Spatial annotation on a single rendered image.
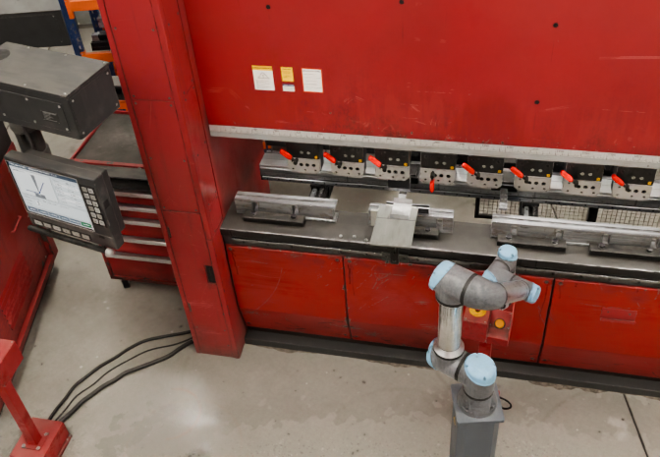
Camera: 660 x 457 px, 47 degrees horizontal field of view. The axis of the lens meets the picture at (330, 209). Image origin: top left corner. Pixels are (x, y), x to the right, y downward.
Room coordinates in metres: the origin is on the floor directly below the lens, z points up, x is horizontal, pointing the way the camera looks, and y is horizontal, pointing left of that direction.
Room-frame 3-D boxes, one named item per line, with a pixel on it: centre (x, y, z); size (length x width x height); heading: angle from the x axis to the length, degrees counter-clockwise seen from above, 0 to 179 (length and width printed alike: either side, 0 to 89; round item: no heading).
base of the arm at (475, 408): (1.71, -0.50, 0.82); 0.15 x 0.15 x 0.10
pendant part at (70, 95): (2.49, 1.03, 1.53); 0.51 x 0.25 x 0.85; 62
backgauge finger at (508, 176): (2.68, -0.81, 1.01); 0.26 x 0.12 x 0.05; 165
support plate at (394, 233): (2.51, -0.28, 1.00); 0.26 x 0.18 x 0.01; 165
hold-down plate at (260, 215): (2.76, 0.27, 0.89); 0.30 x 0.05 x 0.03; 75
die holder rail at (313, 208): (2.80, 0.21, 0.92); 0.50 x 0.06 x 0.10; 75
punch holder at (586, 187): (2.45, -1.07, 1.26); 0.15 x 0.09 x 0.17; 75
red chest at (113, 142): (3.39, 1.03, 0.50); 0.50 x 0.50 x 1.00; 75
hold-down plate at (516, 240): (2.44, -0.89, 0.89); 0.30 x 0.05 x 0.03; 75
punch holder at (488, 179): (2.55, -0.68, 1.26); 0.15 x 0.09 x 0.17; 75
